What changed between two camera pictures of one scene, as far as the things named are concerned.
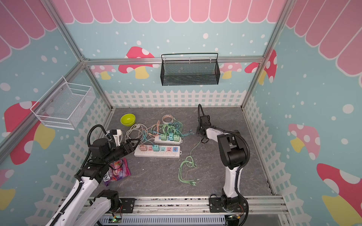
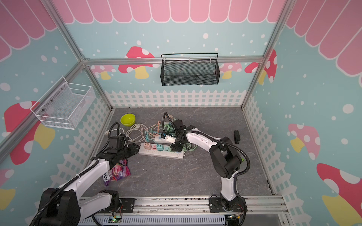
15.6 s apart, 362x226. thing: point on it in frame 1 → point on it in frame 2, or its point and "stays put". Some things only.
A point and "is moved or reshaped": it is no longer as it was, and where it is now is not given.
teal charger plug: (156, 148) is moved or reshaped
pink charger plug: (143, 147) is moved or reshaped
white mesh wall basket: (63, 104) stays put
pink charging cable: (158, 123) stays put
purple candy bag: (116, 171) stays put
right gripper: (198, 130) → (175, 148)
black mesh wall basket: (190, 69) stays put
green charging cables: (177, 127) → (169, 129)
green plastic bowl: (127, 119) stays put
